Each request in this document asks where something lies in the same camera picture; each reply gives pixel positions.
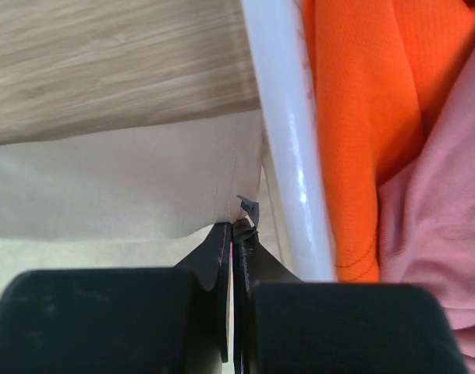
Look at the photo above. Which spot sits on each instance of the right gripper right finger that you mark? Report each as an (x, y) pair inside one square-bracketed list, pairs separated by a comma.
[(286, 325)]

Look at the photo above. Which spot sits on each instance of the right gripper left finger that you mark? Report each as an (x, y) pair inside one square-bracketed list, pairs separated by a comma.
[(121, 320)]

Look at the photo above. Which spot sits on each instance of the beige t shirt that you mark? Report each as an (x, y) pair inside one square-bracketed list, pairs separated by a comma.
[(99, 199)]

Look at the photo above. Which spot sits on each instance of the pink t shirt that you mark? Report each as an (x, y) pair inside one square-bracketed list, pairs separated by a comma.
[(427, 229)]

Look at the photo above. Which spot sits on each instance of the orange t shirt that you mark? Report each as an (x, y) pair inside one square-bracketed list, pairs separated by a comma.
[(381, 73)]

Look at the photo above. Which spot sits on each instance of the white plastic basket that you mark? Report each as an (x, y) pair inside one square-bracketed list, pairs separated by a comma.
[(281, 65)]

